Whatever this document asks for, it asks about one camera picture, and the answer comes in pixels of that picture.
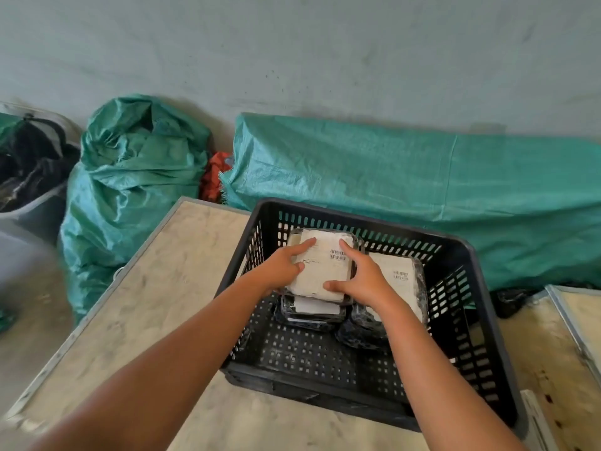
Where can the person's right hand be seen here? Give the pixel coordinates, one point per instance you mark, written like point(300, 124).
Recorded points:
point(368, 281)

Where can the person's left hand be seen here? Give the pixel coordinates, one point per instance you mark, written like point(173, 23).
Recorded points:
point(272, 272)

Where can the person's left thumb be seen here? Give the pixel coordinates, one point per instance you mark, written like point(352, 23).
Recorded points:
point(298, 267)

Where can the person's right thumb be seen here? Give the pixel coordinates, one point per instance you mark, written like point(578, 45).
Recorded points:
point(335, 285)

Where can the black package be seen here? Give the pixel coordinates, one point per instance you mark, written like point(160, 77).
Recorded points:
point(404, 277)
point(312, 314)
point(324, 262)

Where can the person's right forearm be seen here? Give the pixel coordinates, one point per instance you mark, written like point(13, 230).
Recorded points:
point(436, 385)

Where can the person's left forearm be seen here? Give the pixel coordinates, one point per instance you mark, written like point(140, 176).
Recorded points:
point(178, 371)

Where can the red cloth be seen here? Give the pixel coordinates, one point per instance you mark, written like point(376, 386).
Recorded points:
point(213, 176)

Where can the long green woven sack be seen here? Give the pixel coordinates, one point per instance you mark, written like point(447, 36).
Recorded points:
point(422, 192)

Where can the black plastic crate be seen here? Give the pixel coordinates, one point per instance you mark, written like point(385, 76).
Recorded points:
point(474, 324)

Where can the black plastic bag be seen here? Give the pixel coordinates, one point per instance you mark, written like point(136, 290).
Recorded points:
point(514, 300)

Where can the bulging green woven sack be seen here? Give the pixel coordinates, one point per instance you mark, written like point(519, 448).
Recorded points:
point(126, 183)

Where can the grey plastic bin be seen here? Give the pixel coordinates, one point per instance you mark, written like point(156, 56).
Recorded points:
point(37, 216)

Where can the dark clothes pile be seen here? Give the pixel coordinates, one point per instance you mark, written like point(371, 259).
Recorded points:
point(33, 159)

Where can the green sack scrap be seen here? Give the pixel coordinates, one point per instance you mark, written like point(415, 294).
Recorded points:
point(5, 320)

